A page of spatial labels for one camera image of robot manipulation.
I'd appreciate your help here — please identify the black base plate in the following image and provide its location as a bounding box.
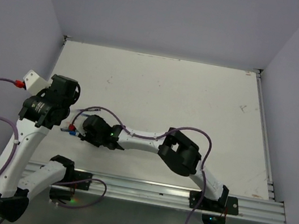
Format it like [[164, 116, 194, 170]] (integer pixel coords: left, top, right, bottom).
[[55, 170, 93, 191], [189, 191, 239, 215]]

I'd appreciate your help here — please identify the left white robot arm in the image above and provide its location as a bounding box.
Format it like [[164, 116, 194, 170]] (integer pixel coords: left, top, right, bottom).
[[0, 70, 81, 222]]

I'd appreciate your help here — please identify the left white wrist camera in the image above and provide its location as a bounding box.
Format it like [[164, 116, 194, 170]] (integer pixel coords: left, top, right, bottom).
[[23, 70, 51, 96]]

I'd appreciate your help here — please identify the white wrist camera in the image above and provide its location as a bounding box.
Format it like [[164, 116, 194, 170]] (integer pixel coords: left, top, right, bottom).
[[23, 70, 51, 96], [68, 124, 85, 136]]

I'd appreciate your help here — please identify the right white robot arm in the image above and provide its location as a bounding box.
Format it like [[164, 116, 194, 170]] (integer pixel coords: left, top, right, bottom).
[[78, 115, 229, 211]]

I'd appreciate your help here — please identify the aluminium right side rail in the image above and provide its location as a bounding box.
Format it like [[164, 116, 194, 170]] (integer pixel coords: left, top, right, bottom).
[[255, 69, 275, 202]]

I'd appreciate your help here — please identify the blue capped pen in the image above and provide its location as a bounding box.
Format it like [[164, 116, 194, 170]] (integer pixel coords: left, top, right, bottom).
[[69, 131, 81, 137]]

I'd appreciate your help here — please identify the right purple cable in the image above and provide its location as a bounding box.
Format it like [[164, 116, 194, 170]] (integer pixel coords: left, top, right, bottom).
[[54, 102, 260, 224]]

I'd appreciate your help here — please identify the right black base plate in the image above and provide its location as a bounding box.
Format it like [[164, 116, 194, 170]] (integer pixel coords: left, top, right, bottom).
[[189, 191, 239, 215]]

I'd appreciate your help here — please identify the aluminium rail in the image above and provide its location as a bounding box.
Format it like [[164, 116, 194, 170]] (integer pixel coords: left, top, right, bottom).
[[255, 69, 275, 202], [0, 154, 292, 224]]

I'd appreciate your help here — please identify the aluminium front rail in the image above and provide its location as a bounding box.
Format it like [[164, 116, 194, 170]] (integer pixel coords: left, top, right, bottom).
[[0, 154, 292, 224]]

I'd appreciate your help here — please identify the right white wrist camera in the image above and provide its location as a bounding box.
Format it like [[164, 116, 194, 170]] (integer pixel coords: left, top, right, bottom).
[[68, 124, 85, 136]]

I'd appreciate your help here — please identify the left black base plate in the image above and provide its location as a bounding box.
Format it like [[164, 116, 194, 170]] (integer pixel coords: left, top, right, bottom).
[[55, 170, 93, 191]]

